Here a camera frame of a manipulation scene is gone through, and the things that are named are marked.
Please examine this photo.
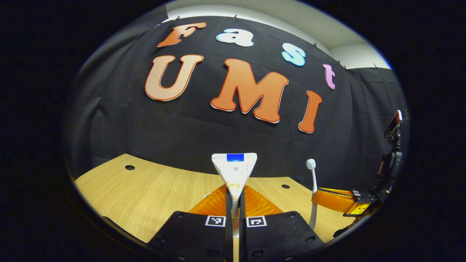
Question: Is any row of small cloth clips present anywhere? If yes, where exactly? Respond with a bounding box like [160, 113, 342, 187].
[164, 11, 379, 70]

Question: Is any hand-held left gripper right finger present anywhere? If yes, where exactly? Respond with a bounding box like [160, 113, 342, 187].
[238, 184, 325, 262]

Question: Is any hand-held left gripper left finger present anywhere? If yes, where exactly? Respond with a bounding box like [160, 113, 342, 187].
[147, 184, 233, 262]

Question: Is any white toothpaste tube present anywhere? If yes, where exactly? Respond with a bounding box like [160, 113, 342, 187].
[212, 153, 258, 239]

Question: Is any black backdrop cloth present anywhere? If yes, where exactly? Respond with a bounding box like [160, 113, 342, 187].
[64, 5, 408, 204]

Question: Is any white toothbrush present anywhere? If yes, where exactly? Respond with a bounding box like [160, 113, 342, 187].
[306, 159, 319, 230]

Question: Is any wooden desktop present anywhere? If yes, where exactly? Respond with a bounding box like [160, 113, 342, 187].
[74, 153, 364, 262]

